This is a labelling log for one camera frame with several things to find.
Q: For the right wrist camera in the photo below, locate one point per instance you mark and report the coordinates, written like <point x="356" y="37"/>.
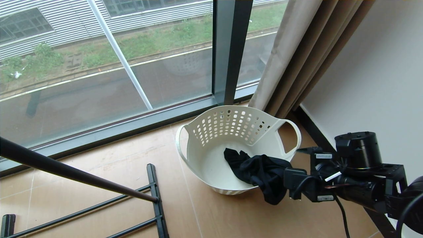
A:
<point x="294" y="180"/>

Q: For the white laundry basket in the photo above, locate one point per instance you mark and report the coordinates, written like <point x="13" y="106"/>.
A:
<point x="205" y="155"/>

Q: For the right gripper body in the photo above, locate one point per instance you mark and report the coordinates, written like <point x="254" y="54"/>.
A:
<point x="357" y="193"/>

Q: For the black garment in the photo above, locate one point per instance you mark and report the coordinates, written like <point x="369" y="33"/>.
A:
<point x="264" y="175"/>

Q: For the black clothes rack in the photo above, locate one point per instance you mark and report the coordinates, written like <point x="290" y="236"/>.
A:
<point x="66" y="168"/>

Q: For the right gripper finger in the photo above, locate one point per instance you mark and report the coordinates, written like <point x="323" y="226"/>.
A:
<point x="314" y="150"/>

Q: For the beige curtain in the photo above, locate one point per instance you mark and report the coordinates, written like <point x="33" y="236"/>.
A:
<point x="297" y="59"/>

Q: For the window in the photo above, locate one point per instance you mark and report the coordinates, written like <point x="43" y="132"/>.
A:
<point x="99" y="82"/>

